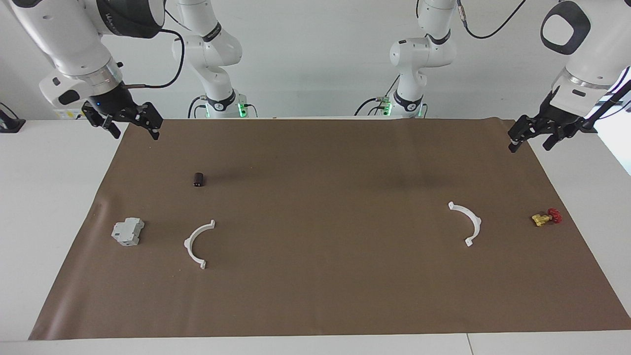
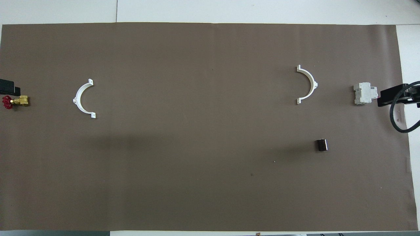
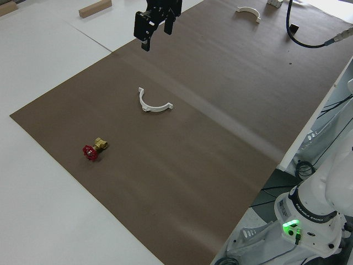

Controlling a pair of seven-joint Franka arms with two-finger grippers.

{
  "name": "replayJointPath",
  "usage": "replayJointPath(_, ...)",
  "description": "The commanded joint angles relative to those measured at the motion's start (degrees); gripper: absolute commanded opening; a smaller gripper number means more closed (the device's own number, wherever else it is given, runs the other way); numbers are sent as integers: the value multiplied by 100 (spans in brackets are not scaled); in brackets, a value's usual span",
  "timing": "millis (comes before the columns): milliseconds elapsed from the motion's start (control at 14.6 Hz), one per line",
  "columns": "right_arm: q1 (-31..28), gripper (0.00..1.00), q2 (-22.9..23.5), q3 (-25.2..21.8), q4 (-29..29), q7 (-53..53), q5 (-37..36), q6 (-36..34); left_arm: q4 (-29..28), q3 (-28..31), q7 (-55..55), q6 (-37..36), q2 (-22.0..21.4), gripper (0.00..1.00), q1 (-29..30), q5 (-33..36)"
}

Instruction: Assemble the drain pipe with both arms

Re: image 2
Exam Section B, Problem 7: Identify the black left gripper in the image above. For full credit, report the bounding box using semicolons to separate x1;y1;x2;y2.
0;79;21;96

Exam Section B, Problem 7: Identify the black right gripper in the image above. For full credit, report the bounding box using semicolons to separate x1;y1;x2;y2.
377;83;420;108

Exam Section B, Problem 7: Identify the white half pipe clamp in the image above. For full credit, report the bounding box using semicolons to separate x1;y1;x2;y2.
72;79;96;119
296;65;318;105

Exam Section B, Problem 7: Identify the white circuit breaker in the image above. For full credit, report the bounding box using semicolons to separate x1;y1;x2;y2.
353;82;378;106

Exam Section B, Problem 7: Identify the brown table mat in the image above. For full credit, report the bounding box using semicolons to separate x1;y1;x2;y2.
0;22;418;231

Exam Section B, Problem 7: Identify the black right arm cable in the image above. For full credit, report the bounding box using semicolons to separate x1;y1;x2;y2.
389;81;420;133

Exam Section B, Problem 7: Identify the brass valve red handle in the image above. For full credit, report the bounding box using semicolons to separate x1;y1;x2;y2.
2;95;29;110

